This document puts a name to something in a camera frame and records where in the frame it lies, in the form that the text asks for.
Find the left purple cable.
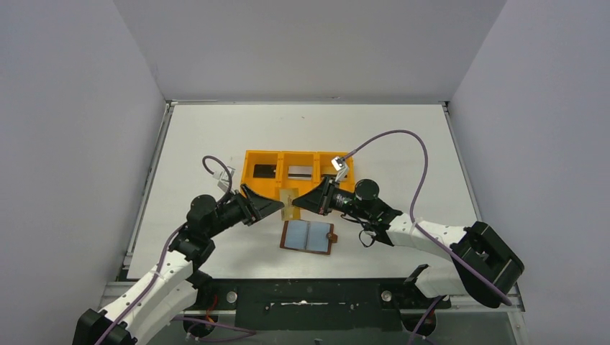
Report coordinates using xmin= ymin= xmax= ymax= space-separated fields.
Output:
xmin=94 ymin=155 xmax=235 ymax=345

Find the white magnetic stripe card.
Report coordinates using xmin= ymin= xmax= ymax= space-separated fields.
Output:
xmin=287 ymin=165 xmax=313 ymax=180

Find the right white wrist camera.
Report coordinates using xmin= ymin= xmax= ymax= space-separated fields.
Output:
xmin=331 ymin=156 xmax=350 ymax=183

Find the brown leather card holder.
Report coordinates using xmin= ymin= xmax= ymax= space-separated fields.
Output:
xmin=279 ymin=220 xmax=338 ymax=255

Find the left yellow bin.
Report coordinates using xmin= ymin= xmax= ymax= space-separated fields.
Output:
xmin=240 ymin=150 xmax=279 ymax=199

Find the purple cable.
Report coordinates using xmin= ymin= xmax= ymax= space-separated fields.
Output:
xmin=344 ymin=129 xmax=513 ymax=307
xmin=94 ymin=155 xmax=235 ymax=345

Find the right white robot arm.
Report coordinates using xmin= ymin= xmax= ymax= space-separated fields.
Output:
xmin=291 ymin=177 xmax=524 ymax=308

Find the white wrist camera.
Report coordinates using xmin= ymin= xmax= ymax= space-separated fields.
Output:
xmin=331 ymin=156 xmax=350 ymax=183
xmin=212 ymin=166 xmax=235 ymax=192

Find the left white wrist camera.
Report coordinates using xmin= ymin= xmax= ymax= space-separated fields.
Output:
xmin=212 ymin=166 xmax=235 ymax=192

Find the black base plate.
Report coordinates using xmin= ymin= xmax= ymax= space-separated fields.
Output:
xmin=190 ymin=278 xmax=432 ymax=331

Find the right yellow bin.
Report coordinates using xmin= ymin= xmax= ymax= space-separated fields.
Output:
xmin=313 ymin=152 xmax=355 ymax=192

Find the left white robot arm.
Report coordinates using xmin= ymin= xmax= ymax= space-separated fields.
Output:
xmin=73 ymin=184 xmax=284 ymax=344

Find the gold numbered card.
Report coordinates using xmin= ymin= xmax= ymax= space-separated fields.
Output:
xmin=279 ymin=188 xmax=301 ymax=221

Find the black VIP card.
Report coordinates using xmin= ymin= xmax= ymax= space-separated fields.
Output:
xmin=252 ymin=164 xmax=277 ymax=179

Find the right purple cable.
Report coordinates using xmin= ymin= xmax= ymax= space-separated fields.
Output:
xmin=344 ymin=129 xmax=513 ymax=307

